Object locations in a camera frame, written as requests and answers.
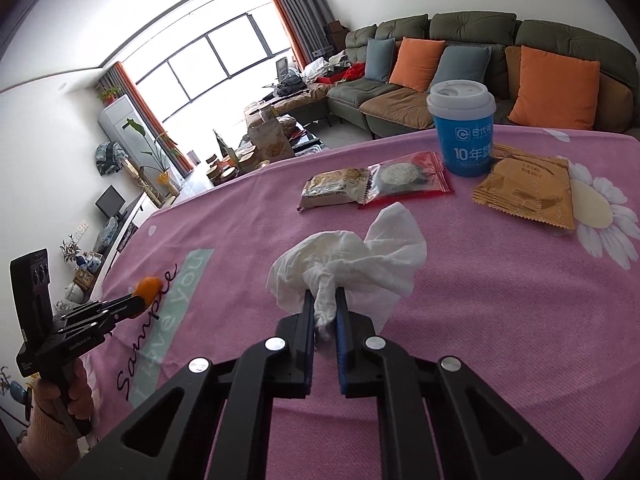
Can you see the white standing air conditioner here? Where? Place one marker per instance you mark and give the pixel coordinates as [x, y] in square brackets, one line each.
[117, 120]

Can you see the brown paper bag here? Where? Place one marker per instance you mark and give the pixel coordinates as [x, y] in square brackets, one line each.
[270, 142]

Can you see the small green potted plant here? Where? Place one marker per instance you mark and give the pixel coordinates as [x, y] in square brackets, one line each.
[110, 94]

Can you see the tall leafy potted plant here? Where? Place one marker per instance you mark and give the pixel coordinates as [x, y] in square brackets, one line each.
[155, 155]

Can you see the brown seat pad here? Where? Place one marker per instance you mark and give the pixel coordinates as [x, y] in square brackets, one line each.
[395, 107]

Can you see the orange grey curtain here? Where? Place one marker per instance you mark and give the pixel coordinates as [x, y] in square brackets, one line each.
[300, 10]
[150, 115]

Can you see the wooden picture frame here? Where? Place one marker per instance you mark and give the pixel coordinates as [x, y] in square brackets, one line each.
[84, 277]

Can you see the person's left hand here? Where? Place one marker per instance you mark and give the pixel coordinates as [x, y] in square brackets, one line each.
[80, 385]

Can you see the large black framed window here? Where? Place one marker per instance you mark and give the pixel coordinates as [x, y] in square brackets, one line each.
[215, 60]

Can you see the black monitor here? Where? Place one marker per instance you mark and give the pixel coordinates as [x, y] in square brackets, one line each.
[110, 201]

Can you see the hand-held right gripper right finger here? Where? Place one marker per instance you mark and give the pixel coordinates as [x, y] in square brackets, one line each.
[342, 350]

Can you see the white tissue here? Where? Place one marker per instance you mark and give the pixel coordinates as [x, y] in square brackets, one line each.
[350, 255]

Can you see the pink flower printed blanket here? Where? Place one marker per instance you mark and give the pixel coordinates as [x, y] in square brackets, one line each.
[500, 310]

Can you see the orange cushion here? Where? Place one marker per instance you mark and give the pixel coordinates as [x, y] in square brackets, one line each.
[555, 87]
[415, 65]

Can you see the dark brown cabinet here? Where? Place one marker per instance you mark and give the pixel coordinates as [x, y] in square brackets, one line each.
[339, 35]

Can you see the blue white porcelain jar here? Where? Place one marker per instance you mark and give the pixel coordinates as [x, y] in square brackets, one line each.
[92, 262]

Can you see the blue patterned bag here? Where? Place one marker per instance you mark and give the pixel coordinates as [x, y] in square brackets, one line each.
[110, 157]

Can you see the white pot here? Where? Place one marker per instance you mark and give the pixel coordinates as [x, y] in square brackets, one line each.
[73, 292]

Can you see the pile of white clothes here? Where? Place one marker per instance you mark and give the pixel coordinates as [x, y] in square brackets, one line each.
[325, 65]

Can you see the blue plastic wrapped item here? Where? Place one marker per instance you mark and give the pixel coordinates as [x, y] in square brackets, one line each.
[107, 235]

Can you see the blue grey cushion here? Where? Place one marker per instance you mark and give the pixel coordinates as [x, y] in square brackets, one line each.
[465, 65]
[379, 60]

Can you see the brown gold snack packet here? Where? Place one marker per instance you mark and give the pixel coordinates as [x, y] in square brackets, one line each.
[525, 190]

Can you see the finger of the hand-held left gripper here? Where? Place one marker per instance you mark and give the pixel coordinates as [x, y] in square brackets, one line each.
[110, 321]
[100, 307]

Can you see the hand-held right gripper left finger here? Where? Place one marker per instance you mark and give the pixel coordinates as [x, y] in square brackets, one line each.
[306, 350]

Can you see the red cloth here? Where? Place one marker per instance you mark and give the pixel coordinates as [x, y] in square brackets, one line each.
[355, 71]

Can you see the red clear snack packet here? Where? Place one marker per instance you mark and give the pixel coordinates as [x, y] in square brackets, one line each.
[400, 175]

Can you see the group of lidded jars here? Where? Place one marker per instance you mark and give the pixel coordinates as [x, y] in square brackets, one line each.
[235, 167]

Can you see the beige snack packet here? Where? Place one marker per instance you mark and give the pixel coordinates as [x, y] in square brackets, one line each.
[332, 187]

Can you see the blue vase with plant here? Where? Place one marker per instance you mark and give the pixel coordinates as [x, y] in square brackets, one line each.
[71, 250]

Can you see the white tv cabinet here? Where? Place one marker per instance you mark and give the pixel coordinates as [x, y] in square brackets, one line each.
[132, 217]

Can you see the curved orange peel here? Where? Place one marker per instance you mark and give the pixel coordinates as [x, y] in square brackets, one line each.
[149, 287]

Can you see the green sofa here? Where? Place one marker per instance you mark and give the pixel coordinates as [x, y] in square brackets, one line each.
[450, 25]

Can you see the blue paper cup white lid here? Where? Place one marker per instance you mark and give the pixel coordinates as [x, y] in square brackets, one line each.
[462, 145]

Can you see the dark coffee table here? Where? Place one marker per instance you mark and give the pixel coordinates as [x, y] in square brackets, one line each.
[310, 140]

